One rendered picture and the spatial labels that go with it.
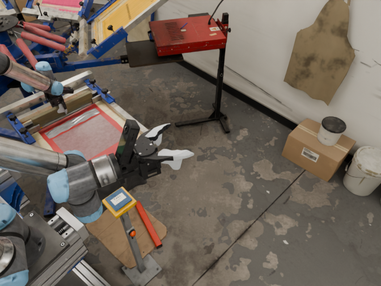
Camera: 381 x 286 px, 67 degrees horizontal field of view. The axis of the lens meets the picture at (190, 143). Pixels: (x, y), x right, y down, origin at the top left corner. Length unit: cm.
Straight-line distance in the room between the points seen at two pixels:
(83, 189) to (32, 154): 17
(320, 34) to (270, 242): 175
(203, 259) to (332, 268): 98
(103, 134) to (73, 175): 117
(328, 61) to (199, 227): 176
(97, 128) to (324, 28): 194
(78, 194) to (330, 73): 244
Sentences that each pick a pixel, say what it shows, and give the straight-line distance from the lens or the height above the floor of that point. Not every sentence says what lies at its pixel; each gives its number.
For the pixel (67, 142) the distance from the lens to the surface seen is 192.
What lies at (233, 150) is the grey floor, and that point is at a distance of 304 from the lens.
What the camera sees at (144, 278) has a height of 1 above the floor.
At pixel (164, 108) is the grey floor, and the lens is 351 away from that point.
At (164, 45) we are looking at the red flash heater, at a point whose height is 110.
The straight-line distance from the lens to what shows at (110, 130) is 191.
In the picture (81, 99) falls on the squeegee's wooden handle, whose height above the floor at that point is 105.
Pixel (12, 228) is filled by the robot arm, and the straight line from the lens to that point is 103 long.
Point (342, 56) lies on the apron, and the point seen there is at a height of 100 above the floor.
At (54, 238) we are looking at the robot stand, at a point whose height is 126.
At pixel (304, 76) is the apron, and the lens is 296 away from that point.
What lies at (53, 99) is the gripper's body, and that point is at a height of 115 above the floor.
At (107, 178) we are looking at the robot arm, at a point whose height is 166.
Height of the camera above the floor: 224
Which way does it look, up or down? 47 degrees down
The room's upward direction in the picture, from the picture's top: straight up
